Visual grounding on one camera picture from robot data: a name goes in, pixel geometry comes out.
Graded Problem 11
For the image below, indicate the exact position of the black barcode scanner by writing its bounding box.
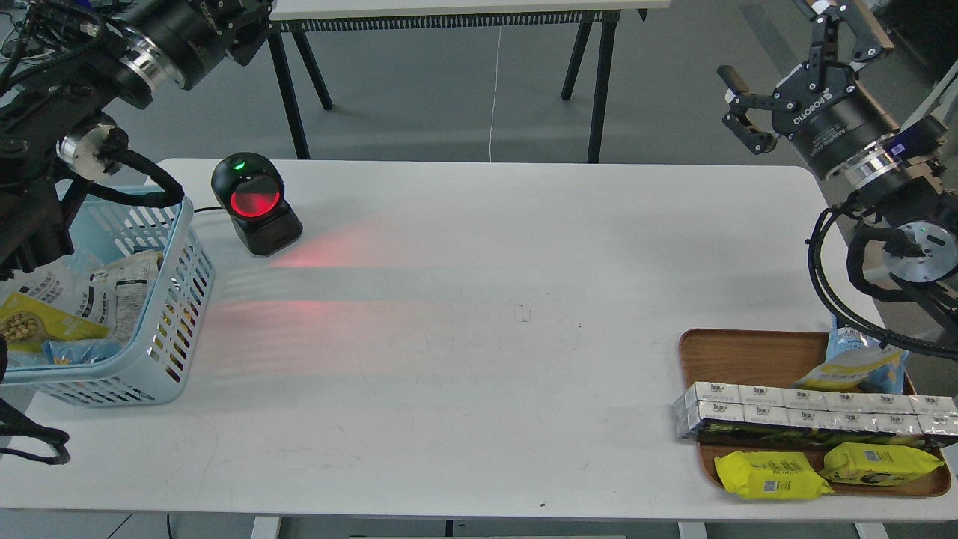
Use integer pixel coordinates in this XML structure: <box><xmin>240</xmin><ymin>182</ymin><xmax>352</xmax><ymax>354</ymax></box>
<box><xmin>211</xmin><ymin>151</ymin><xmax>302</xmax><ymax>257</ymax></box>

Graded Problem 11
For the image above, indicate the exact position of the white stand frame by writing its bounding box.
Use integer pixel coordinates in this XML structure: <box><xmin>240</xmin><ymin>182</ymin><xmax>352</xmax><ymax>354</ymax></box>
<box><xmin>899</xmin><ymin>59</ymin><xmax>957</xmax><ymax>134</ymax></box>

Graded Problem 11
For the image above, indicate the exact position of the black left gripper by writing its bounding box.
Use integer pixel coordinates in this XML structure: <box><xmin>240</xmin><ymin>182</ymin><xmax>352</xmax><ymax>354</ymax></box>
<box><xmin>120</xmin><ymin>1</ymin><xmax>274</xmax><ymax>90</ymax></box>

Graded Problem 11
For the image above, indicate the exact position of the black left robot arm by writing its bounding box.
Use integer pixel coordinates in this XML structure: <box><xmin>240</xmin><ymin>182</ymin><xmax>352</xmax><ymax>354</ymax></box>
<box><xmin>1</xmin><ymin>1</ymin><xmax>276</xmax><ymax>280</ymax></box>

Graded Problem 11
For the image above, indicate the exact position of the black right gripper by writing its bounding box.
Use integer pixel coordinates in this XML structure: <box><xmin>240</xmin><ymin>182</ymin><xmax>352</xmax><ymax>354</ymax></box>
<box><xmin>716</xmin><ymin>1</ymin><xmax>900</xmax><ymax>180</ymax></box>

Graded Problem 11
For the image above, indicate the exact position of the white snack bag in basket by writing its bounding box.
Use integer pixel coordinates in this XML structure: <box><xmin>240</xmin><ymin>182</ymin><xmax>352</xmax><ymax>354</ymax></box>
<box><xmin>89</xmin><ymin>249</ymin><xmax>163</xmax><ymax>345</ymax></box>

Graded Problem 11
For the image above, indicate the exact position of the yellow nut snack pouch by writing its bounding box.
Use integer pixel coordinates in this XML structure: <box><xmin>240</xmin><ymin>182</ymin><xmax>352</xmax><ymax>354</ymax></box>
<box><xmin>1</xmin><ymin>265</ymin><xmax>115</xmax><ymax>353</ymax></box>

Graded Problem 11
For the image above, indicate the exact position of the blue snack bag in basket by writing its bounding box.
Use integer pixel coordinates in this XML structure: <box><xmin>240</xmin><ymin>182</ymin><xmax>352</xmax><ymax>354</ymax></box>
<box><xmin>10</xmin><ymin>340</ymin><xmax>122</xmax><ymax>368</ymax></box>

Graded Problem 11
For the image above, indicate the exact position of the yellow snack pack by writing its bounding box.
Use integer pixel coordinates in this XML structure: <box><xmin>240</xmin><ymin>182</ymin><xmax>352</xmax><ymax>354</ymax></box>
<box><xmin>818</xmin><ymin>442</ymin><xmax>945</xmax><ymax>487</ymax></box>
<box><xmin>714</xmin><ymin>451</ymin><xmax>834</xmax><ymax>499</ymax></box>

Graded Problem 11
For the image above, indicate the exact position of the yellow snack pack right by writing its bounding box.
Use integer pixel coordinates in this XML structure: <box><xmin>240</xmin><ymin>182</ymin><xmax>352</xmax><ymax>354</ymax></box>
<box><xmin>818</xmin><ymin>442</ymin><xmax>945</xmax><ymax>487</ymax></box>

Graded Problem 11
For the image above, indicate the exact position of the light blue plastic basket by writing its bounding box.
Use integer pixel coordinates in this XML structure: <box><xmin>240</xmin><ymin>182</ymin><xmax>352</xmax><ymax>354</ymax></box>
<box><xmin>4</xmin><ymin>197</ymin><xmax>215</xmax><ymax>406</ymax></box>

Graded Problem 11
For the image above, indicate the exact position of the white hanging cable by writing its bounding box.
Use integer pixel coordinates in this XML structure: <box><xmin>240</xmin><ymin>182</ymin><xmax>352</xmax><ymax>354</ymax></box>
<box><xmin>489</xmin><ymin>26</ymin><xmax>502</xmax><ymax>162</ymax></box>

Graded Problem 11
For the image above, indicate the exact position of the silver boxed snack multipack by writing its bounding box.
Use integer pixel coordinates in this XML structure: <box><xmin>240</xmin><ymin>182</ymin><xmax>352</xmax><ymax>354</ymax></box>
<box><xmin>670</xmin><ymin>382</ymin><xmax>957</xmax><ymax>450</ymax></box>

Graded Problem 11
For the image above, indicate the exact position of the yellow snack pack left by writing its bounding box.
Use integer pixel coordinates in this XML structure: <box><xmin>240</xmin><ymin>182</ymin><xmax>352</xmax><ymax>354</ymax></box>
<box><xmin>714</xmin><ymin>451</ymin><xmax>834</xmax><ymax>499</ymax></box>

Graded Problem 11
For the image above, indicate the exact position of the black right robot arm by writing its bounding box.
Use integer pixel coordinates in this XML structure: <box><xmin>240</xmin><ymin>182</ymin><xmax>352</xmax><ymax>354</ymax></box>
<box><xmin>716</xmin><ymin>1</ymin><xmax>957</xmax><ymax>359</ymax></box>

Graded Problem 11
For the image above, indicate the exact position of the blue and yellow snack bag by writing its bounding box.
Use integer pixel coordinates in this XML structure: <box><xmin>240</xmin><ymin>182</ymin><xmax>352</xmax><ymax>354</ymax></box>
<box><xmin>790</xmin><ymin>317</ymin><xmax>909</xmax><ymax>395</ymax></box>

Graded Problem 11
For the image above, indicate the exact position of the black legged background table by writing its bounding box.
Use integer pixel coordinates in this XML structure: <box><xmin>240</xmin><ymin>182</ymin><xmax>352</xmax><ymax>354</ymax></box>
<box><xmin>267</xmin><ymin>1</ymin><xmax>671</xmax><ymax>164</ymax></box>

